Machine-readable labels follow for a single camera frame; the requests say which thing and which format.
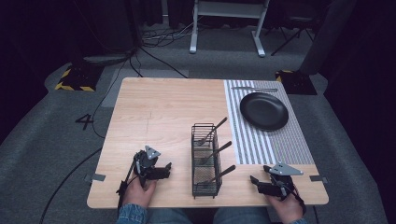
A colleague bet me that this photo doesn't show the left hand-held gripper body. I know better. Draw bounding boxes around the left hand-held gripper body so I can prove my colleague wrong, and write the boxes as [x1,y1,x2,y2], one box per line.
[133,145,162,189]

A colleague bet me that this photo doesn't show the black yellow striped stand base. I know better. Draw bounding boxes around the black yellow striped stand base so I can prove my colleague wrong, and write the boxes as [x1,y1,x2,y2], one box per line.
[275,69,318,96]
[54,63,105,93]

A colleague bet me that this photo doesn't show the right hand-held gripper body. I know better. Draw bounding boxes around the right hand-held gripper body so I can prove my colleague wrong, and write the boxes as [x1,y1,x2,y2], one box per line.
[263,161,304,201]

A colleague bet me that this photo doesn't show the left hand-held gripper cable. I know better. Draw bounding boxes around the left hand-held gripper cable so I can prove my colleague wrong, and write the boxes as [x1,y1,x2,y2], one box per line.
[116,158,138,217]

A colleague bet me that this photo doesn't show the hand-held gripper cable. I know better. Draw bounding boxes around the hand-held gripper cable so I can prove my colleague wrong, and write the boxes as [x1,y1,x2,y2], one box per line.
[291,186,308,217]
[116,158,138,217]

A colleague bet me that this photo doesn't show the person's left hand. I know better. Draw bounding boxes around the person's left hand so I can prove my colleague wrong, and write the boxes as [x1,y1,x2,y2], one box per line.
[122,176,157,208]

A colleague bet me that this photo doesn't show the striped grey white placemat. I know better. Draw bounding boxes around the striped grey white placemat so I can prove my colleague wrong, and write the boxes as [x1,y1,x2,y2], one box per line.
[222,78,316,166]

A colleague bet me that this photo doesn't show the grey tape piece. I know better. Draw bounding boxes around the grey tape piece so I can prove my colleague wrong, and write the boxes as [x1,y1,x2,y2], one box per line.
[309,175,329,184]
[84,173,107,183]

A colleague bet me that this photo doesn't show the thin black floor cable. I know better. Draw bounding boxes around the thin black floor cable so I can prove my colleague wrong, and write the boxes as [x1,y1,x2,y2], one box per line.
[91,55,138,140]
[139,46,190,79]

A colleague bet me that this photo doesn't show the white metal desk frame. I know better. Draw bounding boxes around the white metal desk frame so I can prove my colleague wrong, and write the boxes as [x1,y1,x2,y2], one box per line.
[189,0,272,58]

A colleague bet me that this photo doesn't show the silver knife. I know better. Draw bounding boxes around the silver knife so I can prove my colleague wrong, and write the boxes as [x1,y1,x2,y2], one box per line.
[230,86,278,93]

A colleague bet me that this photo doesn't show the right hand-held gripper cable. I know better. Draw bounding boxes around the right hand-held gripper cable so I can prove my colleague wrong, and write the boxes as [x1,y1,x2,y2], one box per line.
[291,186,308,217]

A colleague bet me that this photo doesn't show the black round plate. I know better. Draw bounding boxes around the black round plate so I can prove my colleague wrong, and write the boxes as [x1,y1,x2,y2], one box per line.
[239,91,290,132]

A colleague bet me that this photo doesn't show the thick black floor cable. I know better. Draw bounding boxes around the thick black floor cable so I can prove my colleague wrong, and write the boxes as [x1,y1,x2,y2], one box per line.
[38,147,104,224]

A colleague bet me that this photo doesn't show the black wire cutlery basket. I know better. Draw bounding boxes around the black wire cutlery basket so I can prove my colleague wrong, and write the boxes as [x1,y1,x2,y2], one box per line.
[190,122,223,200]

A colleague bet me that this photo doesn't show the black tripod stand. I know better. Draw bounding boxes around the black tripod stand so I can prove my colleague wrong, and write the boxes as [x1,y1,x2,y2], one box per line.
[270,17,316,58]

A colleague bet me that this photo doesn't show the dark-handled fork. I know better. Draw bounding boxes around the dark-handled fork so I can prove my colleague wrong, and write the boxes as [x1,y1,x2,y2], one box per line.
[196,164,237,187]
[199,140,233,165]
[197,116,229,147]

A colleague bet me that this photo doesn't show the dark slanted column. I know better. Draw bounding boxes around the dark slanted column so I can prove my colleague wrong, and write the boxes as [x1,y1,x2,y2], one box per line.
[298,0,358,77]

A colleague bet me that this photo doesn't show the dark cabinet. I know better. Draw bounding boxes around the dark cabinet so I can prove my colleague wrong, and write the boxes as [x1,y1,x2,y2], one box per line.
[74,0,142,63]

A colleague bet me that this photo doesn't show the person's right hand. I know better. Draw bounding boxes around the person's right hand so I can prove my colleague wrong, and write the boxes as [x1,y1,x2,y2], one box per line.
[268,193,304,224]

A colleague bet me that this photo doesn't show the bundle of floor cables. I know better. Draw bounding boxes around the bundle of floor cables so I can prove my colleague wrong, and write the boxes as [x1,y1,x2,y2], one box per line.
[141,22,201,49]

